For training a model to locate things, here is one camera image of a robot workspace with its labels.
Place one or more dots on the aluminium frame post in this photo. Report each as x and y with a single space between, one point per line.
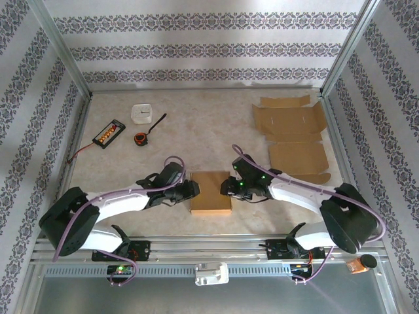
59 42
352 42

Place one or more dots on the circuit board with green light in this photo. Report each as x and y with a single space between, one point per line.
126 269

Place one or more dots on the black orange tape measure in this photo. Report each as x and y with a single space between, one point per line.
140 139

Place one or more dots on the orange black device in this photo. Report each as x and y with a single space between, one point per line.
357 266

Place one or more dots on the brown cardboard mailer box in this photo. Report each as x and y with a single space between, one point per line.
288 119
211 193

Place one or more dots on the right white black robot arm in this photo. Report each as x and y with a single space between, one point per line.
347 222

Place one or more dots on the black board with orange connectors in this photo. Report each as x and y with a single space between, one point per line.
109 133

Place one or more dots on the white plastic bracket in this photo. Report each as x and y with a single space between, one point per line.
212 274

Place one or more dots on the wide aluminium mounting rail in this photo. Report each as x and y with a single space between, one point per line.
212 248

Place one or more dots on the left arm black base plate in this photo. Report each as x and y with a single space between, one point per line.
142 250

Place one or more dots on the white square container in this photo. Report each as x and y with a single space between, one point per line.
141 114

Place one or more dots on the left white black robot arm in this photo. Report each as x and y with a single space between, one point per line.
68 222

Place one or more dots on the grey metal panel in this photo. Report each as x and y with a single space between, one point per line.
229 297

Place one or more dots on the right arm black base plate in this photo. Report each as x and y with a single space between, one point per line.
276 250

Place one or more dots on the aluminium frame rail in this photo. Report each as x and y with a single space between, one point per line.
78 131
336 137
131 89

